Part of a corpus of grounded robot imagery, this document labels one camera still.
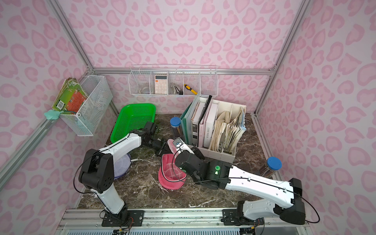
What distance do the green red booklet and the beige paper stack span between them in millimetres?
720

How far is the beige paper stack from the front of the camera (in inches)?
34.4

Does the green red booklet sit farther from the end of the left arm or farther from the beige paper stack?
the beige paper stack

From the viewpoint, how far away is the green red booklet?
0.68 m
